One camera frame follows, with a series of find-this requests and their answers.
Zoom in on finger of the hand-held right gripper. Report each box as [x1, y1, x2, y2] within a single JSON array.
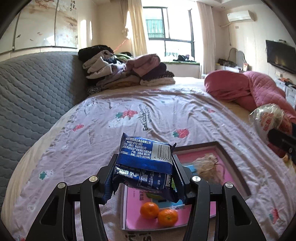
[[268, 128, 296, 165]]

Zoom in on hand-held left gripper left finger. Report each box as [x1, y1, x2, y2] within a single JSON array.
[[25, 155, 118, 241]]

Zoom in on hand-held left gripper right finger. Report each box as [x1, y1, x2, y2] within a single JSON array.
[[172, 154, 262, 241]]

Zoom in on red white egg snack packet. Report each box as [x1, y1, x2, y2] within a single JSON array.
[[248, 103, 292, 142]]

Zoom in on beige mesh drawstring pouch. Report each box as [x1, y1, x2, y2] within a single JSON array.
[[193, 155, 226, 183]]

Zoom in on mandarin orange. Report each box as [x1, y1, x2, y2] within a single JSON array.
[[158, 209, 179, 227], [140, 202, 160, 219]]

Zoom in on blue snack packet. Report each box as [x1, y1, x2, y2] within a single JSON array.
[[103, 133, 185, 205]]

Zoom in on shallow grey cardboard box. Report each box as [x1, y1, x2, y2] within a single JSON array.
[[120, 141, 252, 231]]

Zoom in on pink book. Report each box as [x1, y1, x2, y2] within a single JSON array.
[[126, 148, 243, 230]]

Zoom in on white drawer cabinet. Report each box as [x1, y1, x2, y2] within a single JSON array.
[[276, 77, 296, 105]]

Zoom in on pink quilt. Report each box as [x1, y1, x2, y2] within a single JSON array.
[[204, 71, 296, 156]]

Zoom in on black television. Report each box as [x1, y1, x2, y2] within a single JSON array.
[[265, 40, 296, 75]]

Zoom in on cluttered dressing table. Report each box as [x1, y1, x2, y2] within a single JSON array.
[[216, 58, 248, 72]]

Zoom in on white framed vanity mirror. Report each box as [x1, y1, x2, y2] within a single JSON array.
[[229, 47, 247, 66]]

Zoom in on grey quilted headboard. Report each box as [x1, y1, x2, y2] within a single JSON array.
[[0, 51, 89, 204]]

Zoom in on pile of folded clothes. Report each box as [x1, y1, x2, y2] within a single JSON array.
[[78, 45, 175, 96]]

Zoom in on green window seat mat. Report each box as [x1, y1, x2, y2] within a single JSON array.
[[165, 61, 200, 66]]

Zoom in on dark clothes heap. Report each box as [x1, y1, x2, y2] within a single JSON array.
[[174, 54, 195, 62]]

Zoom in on beige curtain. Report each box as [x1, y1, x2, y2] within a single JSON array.
[[122, 0, 148, 57], [196, 1, 216, 79]]

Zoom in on white air conditioner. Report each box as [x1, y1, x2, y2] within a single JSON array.
[[227, 10, 257, 23]]

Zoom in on window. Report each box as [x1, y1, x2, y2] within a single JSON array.
[[143, 7, 196, 63]]

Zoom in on red cord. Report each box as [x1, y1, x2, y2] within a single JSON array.
[[113, 39, 129, 52]]

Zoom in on floral wall poster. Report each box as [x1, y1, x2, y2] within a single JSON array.
[[0, 0, 79, 55]]

